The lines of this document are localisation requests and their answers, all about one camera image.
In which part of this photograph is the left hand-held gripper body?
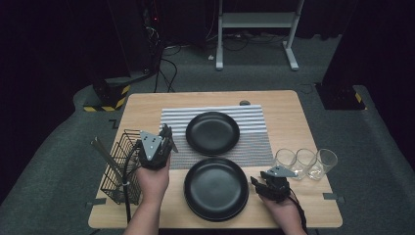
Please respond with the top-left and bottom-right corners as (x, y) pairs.
(136, 130), (174, 170)

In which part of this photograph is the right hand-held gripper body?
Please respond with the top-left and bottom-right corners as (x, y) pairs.
(259, 165), (299, 204)

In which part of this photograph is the black wire cutlery basket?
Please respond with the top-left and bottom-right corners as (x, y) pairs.
(100, 129), (145, 206)

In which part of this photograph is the black floor cable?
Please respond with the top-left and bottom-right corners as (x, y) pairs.
(153, 45), (179, 94)

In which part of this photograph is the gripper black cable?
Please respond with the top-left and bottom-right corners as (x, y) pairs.
(288, 189), (309, 234)
(121, 140), (143, 224)

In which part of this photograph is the grey tape strip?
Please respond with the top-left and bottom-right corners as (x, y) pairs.
(322, 192), (346, 204)
(86, 198), (108, 209)

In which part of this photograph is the person's left hand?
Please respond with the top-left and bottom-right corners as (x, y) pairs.
(135, 156), (171, 205)

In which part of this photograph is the cable bundle under stand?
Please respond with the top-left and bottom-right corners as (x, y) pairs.
(205, 30), (290, 52)

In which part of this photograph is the person's right hand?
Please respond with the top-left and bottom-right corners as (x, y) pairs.
(260, 195), (302, 229)

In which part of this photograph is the grey striped placemat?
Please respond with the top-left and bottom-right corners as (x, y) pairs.
(154, 104), (275, 170)

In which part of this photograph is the white metal stand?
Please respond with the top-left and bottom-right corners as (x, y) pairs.
(214, 0), (306, 71)

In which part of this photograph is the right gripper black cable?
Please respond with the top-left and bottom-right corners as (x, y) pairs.
(288, 189), (309, 234)

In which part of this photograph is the clear drinking glass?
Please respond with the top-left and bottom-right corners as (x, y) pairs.
(290, 148), (317, 181)
(307, 148), (339, 181)
(273, 148), (298, 170)

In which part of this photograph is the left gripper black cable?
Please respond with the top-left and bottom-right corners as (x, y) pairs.
(121, 140), (143, 224)

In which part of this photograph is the black equipment rack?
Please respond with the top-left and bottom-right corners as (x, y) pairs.
(140, 0), (165, 74)

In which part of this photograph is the grey metal utensil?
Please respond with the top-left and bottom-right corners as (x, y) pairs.
(90, 140), (128, 194)
(92, 136), (133, 192)

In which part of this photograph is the black stand base striped edge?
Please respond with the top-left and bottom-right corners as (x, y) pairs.
(82, 71), (155, 113)
(314, 82), (368, 111)

